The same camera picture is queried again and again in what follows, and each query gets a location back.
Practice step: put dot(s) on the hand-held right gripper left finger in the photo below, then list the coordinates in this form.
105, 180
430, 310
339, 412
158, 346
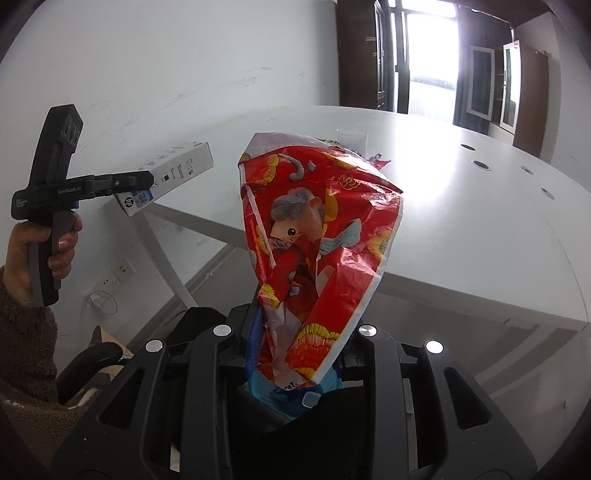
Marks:
253, 341

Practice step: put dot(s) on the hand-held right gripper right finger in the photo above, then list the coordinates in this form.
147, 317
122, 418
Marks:
369, 350

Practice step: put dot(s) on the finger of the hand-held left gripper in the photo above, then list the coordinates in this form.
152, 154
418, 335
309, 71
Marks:
124, 182

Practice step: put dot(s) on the blue plastic basket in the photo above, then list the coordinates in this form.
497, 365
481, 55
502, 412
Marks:
277, 398

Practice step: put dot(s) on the white cardboard box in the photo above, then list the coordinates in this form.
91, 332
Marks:
184, 166

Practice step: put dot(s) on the red printed snack bag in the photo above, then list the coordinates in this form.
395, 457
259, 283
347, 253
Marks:
323, 207

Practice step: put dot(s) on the person's left forearm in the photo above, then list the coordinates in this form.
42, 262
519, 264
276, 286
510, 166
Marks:
25, 346

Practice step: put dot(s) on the person's left hand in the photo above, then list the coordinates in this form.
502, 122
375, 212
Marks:
18, 258

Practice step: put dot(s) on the black pants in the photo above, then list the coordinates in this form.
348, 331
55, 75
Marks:
286, 443

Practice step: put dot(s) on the white table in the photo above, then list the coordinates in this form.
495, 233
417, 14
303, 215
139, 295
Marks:
461, 230

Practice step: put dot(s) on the black chair armrest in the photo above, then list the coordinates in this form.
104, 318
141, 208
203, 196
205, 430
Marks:
87, 364

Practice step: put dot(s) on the colourful candy wrapper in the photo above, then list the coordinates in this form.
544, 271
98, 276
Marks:
376, 161

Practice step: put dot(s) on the clear plastic cup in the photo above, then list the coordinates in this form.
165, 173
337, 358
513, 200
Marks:
352, 141

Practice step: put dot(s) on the dark wooden cabinet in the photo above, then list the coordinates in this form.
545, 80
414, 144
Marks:
364, 50

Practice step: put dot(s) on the brown wooden panel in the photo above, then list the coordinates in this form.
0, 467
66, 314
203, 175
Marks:
533, 106

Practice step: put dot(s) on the white glass-door cabinet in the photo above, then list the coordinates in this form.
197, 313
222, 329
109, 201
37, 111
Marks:
503, 87

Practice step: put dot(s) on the bright window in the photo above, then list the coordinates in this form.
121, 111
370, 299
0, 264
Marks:
431, 60

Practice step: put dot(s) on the wall outlet with green mark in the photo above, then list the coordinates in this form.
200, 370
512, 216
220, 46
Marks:
123, 269

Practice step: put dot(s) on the white wall outlet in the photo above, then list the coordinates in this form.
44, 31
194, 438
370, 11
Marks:
108, 280

